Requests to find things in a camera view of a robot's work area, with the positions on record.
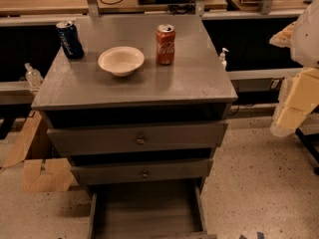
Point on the yellow foam-covered gripper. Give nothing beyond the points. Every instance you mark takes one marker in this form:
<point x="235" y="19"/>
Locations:
<point x="306" y="39"/>

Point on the grey bottom drawer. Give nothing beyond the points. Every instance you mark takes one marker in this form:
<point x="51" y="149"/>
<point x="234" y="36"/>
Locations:
<point x="151" y="210"/>

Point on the grey drawer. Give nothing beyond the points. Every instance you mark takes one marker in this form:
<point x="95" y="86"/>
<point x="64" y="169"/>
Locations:
<point x="142" y="171"/>
<point x="151" y="210"/>
<point x="137" y="138"/>

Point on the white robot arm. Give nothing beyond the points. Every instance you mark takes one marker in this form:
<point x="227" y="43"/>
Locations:
<point x="302" y="37"/>

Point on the grey wooden drawer cabinet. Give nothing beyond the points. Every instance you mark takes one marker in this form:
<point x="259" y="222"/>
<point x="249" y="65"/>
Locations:
<point x="194" y="88"/>

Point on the grey middle drawer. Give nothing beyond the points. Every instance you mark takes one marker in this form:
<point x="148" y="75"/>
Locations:
<point x="142" y="171"/>

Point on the grey top drawer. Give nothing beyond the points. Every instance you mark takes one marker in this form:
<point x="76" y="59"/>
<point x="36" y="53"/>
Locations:
<point x="137" y="138"/>

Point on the black stand leg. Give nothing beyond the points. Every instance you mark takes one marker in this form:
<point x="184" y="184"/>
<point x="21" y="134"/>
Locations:
<point x="309" y="141"/>

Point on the white pump dispenser bottle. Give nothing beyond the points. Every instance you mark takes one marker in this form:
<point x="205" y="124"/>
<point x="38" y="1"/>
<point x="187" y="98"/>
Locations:
<point x="222" y="57"/>

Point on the red cola can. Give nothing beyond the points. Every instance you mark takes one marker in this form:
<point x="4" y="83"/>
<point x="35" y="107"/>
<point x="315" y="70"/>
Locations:
<point x="165" y="44"/>

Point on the white ceramic bowl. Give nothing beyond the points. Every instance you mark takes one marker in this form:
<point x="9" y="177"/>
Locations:
<point x="121" y="61"/>

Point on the blue soda can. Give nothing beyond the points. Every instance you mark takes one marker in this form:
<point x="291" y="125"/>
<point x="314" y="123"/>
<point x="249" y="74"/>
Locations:
<point x="69" y="39"/>

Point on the brown cardboard box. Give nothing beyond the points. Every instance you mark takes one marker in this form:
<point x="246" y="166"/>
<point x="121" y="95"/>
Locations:
<point x="41" y="171"/>

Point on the clear plastic bottle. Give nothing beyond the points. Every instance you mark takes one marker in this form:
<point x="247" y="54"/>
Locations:
<point x="33" y="76"/>

